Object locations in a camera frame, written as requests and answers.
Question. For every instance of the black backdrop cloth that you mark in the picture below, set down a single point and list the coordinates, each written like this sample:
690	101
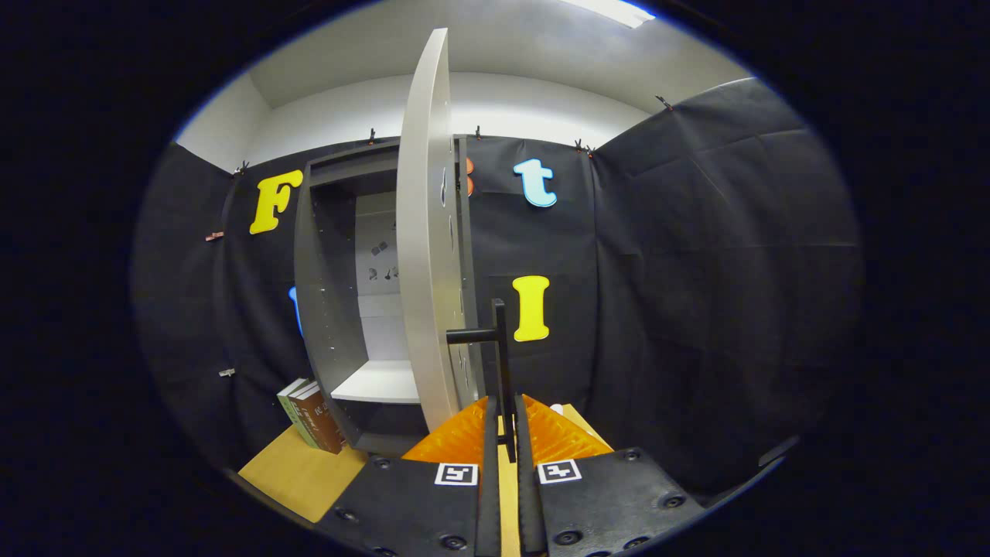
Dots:
696	271

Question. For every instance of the white cabinet shelf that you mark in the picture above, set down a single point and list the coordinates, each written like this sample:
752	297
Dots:
379	383

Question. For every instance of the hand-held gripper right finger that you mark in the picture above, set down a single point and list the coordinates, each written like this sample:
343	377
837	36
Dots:
595	503

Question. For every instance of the ceiling light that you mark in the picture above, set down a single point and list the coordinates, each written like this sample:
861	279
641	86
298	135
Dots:
611	11

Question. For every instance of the grey cabinet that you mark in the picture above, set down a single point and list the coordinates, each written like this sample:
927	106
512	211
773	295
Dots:
329	309

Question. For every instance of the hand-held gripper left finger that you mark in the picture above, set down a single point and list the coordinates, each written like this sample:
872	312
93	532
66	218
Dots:
421	510

